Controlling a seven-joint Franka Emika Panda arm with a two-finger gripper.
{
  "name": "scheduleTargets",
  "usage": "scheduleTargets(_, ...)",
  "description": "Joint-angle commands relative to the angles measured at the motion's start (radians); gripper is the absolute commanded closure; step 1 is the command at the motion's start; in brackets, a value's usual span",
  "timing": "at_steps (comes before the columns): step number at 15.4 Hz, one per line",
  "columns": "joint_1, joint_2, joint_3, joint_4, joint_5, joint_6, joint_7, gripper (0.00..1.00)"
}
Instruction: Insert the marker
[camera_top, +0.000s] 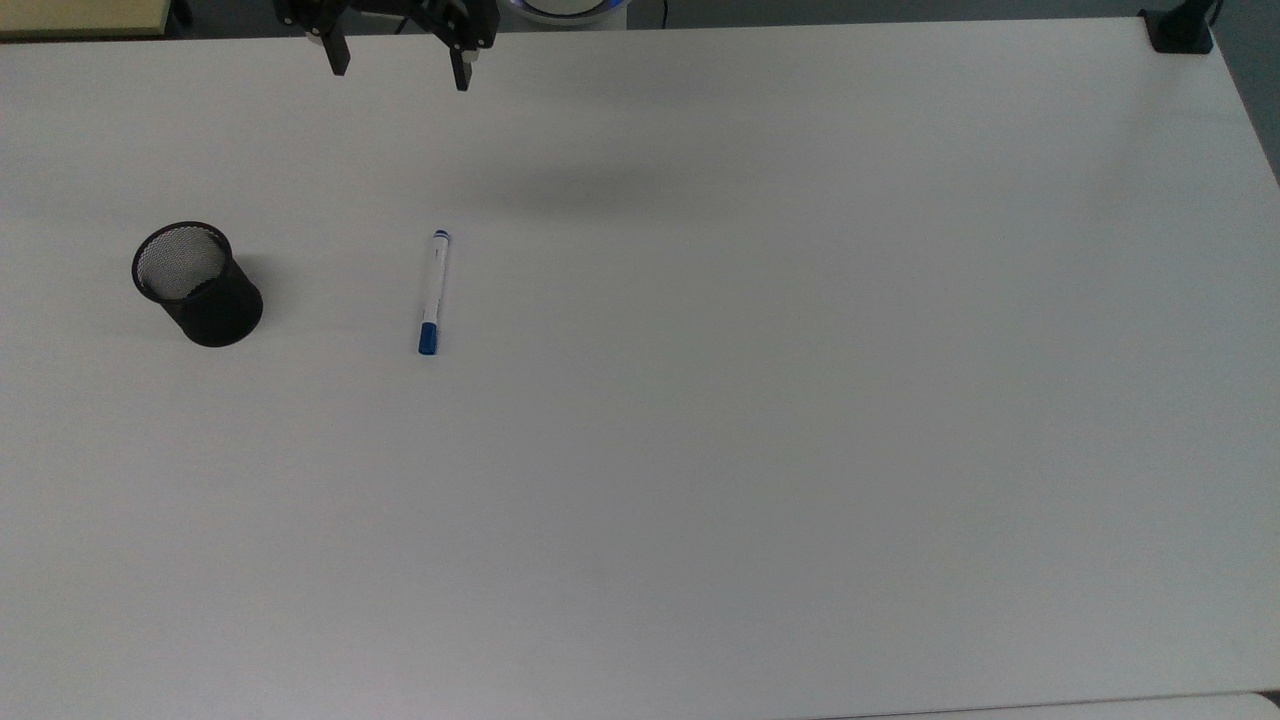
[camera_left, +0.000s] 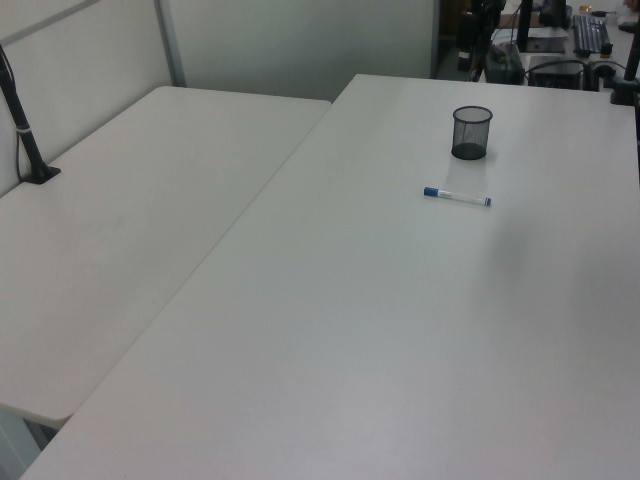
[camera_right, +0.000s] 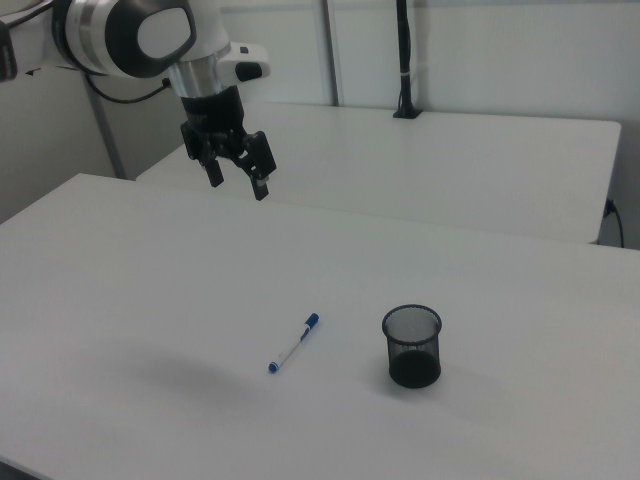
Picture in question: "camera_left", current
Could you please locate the white marker with blue cap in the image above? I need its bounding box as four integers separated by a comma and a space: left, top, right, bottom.
423, 186, 494, 208

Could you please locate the black mesh pen cup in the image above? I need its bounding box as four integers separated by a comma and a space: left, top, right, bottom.
451, 105, 495, 162

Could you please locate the white side table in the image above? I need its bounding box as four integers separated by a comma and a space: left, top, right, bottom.
0, 85, 334, 428

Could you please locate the black upright rectangular device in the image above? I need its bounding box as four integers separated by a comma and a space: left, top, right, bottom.
456, 11, 477, 72

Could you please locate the grey-green equipment case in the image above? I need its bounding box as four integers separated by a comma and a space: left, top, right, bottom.
486, 44, 525, 84

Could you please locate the black computer box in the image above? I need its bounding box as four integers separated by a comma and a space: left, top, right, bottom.
526, 54, 589, 91

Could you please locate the black monitor stand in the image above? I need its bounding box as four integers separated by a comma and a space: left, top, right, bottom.
514, 0, 569, 54

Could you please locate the black computer keyboard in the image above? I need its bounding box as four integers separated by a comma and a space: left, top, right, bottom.
571, 14, 613, 57

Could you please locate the grey metal partition post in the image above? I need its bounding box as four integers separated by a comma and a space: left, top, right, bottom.
154, 0, 188, 88

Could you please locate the black camera pole with base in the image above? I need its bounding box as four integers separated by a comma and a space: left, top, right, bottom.
0, 43, 62, 187

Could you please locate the black clamp camera stand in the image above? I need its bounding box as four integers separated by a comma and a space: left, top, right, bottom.
608, 38, 640, 107

